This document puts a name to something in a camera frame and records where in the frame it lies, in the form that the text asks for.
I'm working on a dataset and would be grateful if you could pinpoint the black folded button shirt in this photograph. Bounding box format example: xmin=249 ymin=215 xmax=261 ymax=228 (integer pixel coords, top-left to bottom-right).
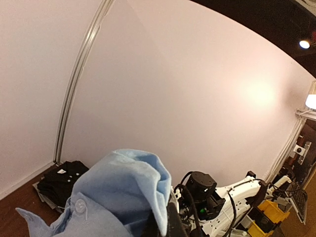
xmin=37 ymin=161 xmax=89 ymax=208

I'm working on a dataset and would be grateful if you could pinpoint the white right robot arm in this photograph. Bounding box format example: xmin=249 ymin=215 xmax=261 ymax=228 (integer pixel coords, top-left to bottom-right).
xmin=173 ymin=171 xmax=294 ymax=237

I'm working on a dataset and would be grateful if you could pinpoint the aluminium left corner post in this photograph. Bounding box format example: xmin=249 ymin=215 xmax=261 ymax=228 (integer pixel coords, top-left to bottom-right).
xmin=53 ymin=0 xmax=115 ymax=165

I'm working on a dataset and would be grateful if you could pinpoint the yellow storage bin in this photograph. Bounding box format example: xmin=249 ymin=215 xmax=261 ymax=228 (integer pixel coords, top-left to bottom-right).
xmin=247 ymin=200 xmax=290 ymax=237

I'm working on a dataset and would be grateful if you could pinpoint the grey folded shirt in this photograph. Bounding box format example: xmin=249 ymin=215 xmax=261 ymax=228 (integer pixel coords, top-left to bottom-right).
xmin=32 ymin=182 xmax=64 ymax=213

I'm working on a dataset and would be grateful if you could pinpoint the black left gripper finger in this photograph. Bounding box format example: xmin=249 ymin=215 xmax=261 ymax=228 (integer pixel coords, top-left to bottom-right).
xmin=145 ymin=201 xmax=191 ymax=237

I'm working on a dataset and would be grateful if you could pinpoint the light blue long sleeve shirt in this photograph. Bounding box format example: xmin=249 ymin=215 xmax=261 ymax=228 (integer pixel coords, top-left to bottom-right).
xmin=17 ymin=149 xmax=171 ymax=237

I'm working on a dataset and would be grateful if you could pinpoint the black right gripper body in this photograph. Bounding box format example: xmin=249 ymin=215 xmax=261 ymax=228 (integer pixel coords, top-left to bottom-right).
xmin=181 ymin=171 xmax=226 ymax=220

